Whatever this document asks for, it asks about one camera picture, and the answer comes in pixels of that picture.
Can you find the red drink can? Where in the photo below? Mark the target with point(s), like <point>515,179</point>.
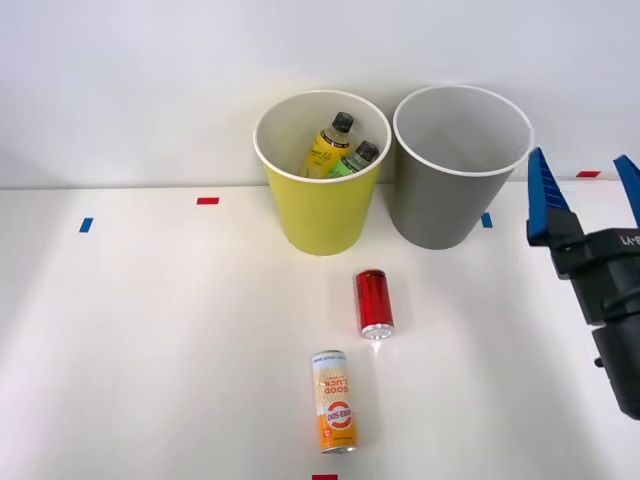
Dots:
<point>374,302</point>

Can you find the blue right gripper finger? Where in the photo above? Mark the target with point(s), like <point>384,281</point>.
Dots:
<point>547,205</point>
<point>632,185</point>

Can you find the grey plastic waste bin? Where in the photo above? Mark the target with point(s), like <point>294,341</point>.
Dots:
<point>440,210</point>

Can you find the yellow-green plastic waste bin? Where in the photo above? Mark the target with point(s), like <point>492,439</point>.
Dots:
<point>320,215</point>

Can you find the yellow plastic bottle black cap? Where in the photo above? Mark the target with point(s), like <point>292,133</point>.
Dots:
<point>322,152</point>

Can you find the orange and white drink can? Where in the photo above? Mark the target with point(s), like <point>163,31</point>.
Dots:
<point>334,400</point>

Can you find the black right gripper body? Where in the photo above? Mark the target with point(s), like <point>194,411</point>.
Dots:
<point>612,275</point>

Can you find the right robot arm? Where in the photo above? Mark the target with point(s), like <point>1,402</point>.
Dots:
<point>622,365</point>

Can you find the green plastic bottle black cap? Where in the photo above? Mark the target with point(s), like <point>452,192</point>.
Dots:
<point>350,164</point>

